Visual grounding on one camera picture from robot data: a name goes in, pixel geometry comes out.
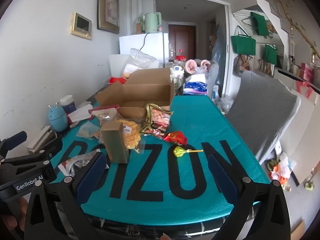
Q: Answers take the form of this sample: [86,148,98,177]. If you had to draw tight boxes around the red candy packet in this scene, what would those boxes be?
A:
[163,131,188,145]

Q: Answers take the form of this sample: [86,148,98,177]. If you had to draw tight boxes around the red white snack bag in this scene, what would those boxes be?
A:
[88,105,123,127]

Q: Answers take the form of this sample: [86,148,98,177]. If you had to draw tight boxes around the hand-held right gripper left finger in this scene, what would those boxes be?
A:
[24,152,108,240]

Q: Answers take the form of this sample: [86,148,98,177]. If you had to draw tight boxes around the olive gold snack box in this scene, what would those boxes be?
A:
[100,122,130,164]

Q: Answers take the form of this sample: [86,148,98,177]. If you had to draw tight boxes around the wall intercom panel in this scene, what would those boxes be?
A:
[70,12,93,40]

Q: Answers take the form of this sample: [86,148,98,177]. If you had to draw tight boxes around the white grey device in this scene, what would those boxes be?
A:
[27,126,58,153]

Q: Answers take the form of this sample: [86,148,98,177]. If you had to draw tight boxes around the blue tissue pack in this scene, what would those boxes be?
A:
[183,81,208,95]

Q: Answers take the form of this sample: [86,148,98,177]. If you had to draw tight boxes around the pink gift box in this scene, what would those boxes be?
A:
[299,64,314,82]

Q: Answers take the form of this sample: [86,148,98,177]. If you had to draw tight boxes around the cardboard box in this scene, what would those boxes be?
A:
[95,67,176,120]

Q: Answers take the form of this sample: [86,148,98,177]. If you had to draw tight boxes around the crumpled clear plastic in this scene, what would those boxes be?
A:
[205,62,220,95]

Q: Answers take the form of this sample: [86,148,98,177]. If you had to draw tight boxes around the white blue small appliance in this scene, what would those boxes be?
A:
[170,65,185,80]

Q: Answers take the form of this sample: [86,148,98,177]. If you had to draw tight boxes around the white-lidded blue jar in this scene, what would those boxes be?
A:
[59,95,77,114]

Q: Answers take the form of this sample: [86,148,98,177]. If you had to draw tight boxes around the light blue humidifier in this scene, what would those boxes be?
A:
[48,102,68,132]

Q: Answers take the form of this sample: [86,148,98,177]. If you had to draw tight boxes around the grey plush mouse toy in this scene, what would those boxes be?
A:
[184,59,212,75]

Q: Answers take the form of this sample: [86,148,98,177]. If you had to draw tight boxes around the green white carton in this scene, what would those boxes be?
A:
[136,15,146,33]

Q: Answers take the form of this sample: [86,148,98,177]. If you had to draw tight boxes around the person's left hand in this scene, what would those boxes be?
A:
[0,196,33,240]

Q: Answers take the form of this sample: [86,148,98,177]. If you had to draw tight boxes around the white plastic bag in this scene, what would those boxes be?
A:
[217,96,234,114]

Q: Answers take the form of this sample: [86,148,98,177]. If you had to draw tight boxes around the yellow lollipop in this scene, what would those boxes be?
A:
[173,146,203,158]

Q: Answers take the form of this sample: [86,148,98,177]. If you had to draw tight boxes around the white tissue stack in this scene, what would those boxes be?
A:
[67,105,93,125]

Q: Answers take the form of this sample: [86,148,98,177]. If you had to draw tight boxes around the gold green snack packet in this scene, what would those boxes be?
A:
[140,103,173,138]

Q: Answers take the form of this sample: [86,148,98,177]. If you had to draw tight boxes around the patterned tote bag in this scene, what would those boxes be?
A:
[234,55,250,77]

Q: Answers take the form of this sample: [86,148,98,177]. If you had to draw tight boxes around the brown door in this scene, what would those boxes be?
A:
[168,23,197,62]

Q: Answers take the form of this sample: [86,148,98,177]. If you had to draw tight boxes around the clear plastic snack bag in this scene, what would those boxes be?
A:
[76,121,102,139]

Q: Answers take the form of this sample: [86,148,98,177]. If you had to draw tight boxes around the clear bag of bread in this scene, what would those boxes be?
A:
[124,48,159,79]

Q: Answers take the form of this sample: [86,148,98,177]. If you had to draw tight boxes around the green electric kettle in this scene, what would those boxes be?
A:
[145,12,162,33]

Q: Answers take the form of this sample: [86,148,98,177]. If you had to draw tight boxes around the crumpled colourful bags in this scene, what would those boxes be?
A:
[267,152,297,190]

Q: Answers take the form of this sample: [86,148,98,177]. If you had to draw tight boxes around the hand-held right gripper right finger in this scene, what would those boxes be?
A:
[208,154,292,240]

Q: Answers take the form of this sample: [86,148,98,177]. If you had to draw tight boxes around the yellow waffle snack bag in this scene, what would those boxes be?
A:
[114,119,145,154]

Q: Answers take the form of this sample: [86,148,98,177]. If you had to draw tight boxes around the white board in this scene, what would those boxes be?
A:
[109,54,130,78]

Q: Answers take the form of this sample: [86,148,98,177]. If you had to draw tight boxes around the seaweed snack foil packet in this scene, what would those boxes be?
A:
[57,151,110,180]

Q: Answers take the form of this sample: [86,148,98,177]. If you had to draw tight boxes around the framed picture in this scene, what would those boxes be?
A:
[97,0,120,34]

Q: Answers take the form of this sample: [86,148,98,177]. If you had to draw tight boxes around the white refrigerator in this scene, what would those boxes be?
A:
[119,32,169,68]

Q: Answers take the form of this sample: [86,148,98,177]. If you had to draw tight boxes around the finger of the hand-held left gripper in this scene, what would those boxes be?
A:
[0,131,28,163]
[0,137,63,178]

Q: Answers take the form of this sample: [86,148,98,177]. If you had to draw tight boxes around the large green tote bag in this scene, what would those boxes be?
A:
[230,26,257,56]

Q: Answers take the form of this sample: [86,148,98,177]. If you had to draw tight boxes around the black power cable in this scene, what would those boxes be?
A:
[139,32,148,53]

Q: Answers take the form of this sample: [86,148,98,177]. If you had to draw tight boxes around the grey chair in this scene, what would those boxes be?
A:
[226,70,302,164]

